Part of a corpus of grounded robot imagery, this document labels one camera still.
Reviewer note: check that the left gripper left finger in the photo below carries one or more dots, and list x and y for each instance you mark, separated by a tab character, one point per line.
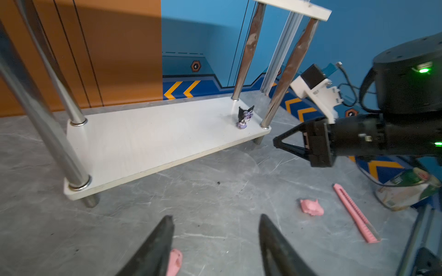
152	258

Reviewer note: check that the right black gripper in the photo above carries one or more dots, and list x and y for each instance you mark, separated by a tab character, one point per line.
317	143

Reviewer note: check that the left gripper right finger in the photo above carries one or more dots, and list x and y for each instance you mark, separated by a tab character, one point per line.
278	257

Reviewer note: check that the black white Kuromi figure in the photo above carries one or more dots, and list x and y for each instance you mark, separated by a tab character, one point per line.
244	116

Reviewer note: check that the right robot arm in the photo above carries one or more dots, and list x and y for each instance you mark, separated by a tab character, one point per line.
408	121

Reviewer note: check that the white two-tier shelf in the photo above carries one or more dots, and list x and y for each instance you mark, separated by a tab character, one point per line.
105	150

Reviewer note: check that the pink pig toy upper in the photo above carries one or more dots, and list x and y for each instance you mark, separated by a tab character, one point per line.
175	262

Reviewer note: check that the pink pig toy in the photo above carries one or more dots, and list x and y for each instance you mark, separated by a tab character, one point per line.
175	262
312	208

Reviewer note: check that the pink pig toy right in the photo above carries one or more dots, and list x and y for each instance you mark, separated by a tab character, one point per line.
312	208

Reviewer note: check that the pink utility knife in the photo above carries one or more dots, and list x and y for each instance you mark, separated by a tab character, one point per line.
365	227

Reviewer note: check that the green beverage can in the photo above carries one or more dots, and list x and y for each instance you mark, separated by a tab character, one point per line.
407	188

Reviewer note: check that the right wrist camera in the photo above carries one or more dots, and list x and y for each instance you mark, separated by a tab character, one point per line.
314	84

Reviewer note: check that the aluminium frame post right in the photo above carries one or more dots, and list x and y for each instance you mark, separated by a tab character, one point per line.
287	35

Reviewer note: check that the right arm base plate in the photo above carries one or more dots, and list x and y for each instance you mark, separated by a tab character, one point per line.
427	264

